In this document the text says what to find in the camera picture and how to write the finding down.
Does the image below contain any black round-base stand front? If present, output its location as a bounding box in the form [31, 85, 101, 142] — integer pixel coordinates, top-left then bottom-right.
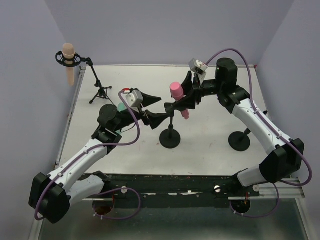
[228, 128, 251, 152]

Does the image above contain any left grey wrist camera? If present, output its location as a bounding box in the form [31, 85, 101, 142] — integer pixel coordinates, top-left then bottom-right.
[125, 90, 144, 108]

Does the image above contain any aluminium frame profile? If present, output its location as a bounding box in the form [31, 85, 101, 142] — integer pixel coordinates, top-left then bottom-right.
[27, 66, 306, 240]

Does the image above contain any green microphone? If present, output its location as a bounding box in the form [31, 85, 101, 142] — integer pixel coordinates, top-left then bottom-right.
[117, 102, 127, 112]

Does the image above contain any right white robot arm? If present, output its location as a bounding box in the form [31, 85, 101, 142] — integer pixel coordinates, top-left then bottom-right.
[167, 58, 305, 188]

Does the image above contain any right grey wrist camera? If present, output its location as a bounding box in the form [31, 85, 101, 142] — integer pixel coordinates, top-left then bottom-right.
[188, 58, 208, 75]

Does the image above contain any pink microphone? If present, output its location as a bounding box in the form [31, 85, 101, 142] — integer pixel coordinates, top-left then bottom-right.
[169, 82, 189, 120]

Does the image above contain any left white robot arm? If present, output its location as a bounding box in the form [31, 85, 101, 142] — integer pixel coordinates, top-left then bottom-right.
[28, 88, 168, 224]

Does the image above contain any beige microphone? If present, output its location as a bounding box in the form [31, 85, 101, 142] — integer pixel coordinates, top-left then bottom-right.
[62, 43, 76, 86]

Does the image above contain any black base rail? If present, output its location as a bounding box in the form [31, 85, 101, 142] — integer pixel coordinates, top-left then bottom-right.
[93, 171, 260, 209]

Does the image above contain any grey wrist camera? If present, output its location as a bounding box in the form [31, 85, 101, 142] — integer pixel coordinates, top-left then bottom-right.
[125, 90, 144, 108]
[188, 58, 208, 75]

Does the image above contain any black tripod shock-mount stand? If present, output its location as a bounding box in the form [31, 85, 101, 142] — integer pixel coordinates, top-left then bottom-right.
[55, 51, 115, 105]

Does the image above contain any black round-base clip stand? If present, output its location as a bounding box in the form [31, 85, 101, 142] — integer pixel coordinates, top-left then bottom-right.
[159, 103, 181, 149]

